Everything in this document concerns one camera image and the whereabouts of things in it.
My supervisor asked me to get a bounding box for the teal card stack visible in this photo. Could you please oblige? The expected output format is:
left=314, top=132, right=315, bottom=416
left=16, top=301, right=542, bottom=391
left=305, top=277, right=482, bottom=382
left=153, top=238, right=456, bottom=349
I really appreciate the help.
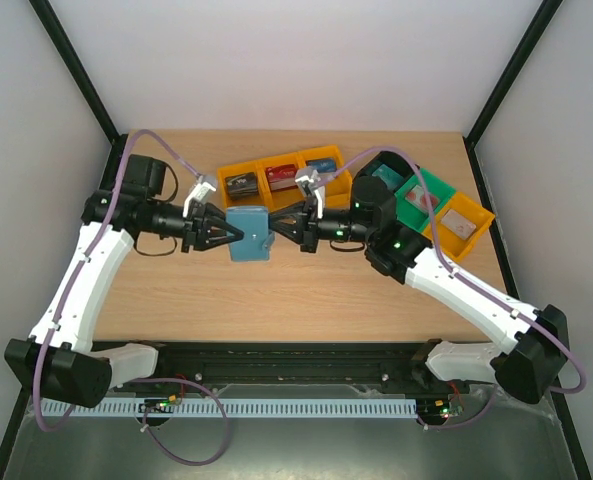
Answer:
left=372, top=164, right=406, bottom=191

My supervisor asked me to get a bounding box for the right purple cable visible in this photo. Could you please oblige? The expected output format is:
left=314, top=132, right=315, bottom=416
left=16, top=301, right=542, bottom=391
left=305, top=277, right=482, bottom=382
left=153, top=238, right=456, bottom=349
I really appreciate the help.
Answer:
left=315, top=147, right=588, bottom=432

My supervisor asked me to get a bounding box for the black corner frame post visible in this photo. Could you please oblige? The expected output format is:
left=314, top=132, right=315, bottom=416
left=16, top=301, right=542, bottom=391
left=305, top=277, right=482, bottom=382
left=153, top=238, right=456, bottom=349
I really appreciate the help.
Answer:
left=464, top=0, right=563, bottom=152

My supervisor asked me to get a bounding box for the blue card stack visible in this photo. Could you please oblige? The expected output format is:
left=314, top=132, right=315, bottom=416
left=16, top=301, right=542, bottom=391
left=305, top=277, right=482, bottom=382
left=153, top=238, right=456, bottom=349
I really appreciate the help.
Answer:
left=305, top=157, right=337, bottom=175

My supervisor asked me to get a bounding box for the purple cable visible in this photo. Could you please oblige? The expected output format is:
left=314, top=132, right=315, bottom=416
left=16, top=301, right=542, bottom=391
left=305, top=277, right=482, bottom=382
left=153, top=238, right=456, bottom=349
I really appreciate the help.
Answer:
left=315, top=147, right=588, bottom=432
left=31, top=128, right=233, bottom=465

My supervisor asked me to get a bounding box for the black plastic bin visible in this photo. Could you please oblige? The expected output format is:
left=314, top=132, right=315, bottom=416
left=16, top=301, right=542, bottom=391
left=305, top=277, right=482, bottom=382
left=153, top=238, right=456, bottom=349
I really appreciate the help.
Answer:
left=353, top=150, right=415, bottom=203

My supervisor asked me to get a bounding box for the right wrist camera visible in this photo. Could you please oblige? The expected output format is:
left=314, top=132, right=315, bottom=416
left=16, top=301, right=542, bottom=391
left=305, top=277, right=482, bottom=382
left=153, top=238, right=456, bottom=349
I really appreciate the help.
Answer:
left=294, top=166, right=333, bottom=219

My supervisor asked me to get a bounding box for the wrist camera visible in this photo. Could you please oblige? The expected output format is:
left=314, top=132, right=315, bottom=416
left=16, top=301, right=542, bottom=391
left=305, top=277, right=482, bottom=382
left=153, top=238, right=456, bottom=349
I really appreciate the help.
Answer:
left=183, top=174, right=218, bottom=218
left=294, top=166, right=333, bottom=219

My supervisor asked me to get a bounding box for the black left frame post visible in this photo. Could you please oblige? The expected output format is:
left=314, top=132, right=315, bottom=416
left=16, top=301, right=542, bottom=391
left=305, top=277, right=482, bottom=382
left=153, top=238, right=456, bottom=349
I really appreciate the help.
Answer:
left=29, top=0, right=122, bottom=145

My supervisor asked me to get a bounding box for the yellow bin right group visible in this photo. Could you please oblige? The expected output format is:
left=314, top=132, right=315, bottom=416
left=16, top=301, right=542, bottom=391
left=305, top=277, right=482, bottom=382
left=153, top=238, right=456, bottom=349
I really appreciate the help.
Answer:
left=435, top=192, right=495, bottom=263

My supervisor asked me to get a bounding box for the green plastic bin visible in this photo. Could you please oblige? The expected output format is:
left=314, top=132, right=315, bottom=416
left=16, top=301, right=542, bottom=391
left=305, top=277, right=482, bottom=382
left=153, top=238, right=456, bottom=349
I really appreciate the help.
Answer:
left=395, top=168, right=456, bottom=233

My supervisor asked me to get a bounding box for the white slotted cable duct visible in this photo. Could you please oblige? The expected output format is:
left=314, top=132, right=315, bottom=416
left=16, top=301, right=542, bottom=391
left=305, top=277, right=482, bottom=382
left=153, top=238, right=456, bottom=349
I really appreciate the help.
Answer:
left=35, top=397, right=418, bottom=419

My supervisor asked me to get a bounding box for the black card stack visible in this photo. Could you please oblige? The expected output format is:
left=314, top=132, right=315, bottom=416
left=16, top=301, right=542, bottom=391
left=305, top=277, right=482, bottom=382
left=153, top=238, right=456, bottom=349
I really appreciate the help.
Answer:
left=225, top=172, right=259, bottom=200

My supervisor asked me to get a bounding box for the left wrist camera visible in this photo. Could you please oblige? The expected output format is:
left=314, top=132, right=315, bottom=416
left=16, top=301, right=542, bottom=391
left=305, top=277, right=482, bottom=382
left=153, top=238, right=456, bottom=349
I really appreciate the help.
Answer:
left=183, top=174, right=218, bottom=218

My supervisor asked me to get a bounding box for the yellow bin left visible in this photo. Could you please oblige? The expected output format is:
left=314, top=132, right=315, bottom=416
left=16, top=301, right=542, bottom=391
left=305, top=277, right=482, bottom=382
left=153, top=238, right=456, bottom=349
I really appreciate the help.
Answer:
left=217, top=160, right=270, bottom=209

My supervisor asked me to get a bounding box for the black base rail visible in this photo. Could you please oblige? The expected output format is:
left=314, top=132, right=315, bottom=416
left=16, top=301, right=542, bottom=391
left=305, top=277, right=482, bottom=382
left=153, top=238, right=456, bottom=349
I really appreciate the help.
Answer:
left=25, top=340, right=562, bottom=396

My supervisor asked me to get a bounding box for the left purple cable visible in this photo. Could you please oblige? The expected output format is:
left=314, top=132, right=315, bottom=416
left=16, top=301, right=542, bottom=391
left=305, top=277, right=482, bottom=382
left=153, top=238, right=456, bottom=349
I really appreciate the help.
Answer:
left=31, top=128, right=233, bottom=465

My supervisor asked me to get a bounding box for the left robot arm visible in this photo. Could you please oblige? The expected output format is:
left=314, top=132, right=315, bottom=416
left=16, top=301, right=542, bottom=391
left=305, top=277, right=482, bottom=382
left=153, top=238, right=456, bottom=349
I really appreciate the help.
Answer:
left=4, top=155, right=244, bottom=408

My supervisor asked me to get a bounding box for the red circle card stack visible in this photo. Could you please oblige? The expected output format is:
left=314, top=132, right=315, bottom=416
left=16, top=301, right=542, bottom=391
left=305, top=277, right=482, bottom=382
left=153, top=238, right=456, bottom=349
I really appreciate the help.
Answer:
left=405, top=185, right=440, bottom=213

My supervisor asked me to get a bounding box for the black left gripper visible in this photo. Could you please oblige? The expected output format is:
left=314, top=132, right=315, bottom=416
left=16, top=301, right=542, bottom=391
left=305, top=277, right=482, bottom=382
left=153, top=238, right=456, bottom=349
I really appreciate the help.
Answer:
left=144, top=201, right=245, bottom=255

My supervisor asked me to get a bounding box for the blue card holder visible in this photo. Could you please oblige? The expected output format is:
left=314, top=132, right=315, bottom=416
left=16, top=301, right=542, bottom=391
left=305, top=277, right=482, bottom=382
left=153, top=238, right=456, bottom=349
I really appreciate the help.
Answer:
left=226, top=206, right=275, bottom=263

